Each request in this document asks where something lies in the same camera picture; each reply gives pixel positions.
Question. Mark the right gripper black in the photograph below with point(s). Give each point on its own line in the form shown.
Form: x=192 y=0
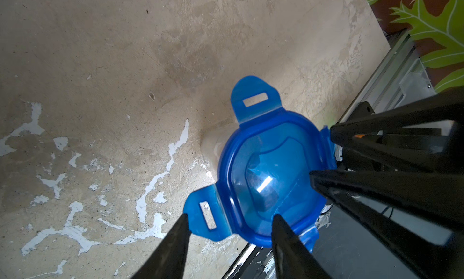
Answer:
x=427 y=185

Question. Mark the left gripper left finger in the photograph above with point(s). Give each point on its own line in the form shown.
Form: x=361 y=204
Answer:
x=168 y=261

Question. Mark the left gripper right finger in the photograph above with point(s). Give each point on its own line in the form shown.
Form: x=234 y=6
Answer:
x=292 y=259

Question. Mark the blue lid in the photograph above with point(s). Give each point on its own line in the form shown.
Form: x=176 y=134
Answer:
x=264 y=170

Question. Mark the clear cup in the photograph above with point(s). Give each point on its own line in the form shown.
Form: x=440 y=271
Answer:
x=213 y=144

